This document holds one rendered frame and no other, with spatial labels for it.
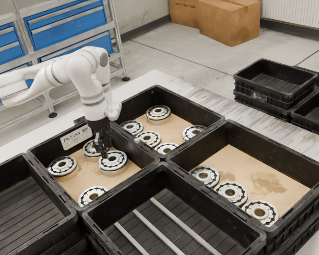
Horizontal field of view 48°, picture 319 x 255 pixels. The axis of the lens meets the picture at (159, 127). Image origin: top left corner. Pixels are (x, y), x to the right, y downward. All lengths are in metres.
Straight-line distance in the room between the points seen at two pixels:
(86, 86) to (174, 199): 0.44
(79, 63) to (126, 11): 3.61
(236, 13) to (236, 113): 2.40
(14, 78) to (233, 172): 0.77
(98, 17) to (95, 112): 2.32
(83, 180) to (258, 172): 0.59
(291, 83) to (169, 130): 1.16
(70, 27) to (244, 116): 1.96
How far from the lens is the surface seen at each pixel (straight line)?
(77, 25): 3.26
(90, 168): 1.31
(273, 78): 2.44
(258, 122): 1.66
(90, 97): 1.06
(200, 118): 1.37
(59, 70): 1.07
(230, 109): 1.74
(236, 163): 1.24
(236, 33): 4.09
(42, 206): 1.24
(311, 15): 4.10
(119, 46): 3.51
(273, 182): 1.18
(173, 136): 1.38
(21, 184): 1.36
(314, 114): 2.31
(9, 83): 1.23
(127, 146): 1.26
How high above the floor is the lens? 1.66
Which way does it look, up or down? 35 degrees down
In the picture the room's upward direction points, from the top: 9 degrees counter-clockwise
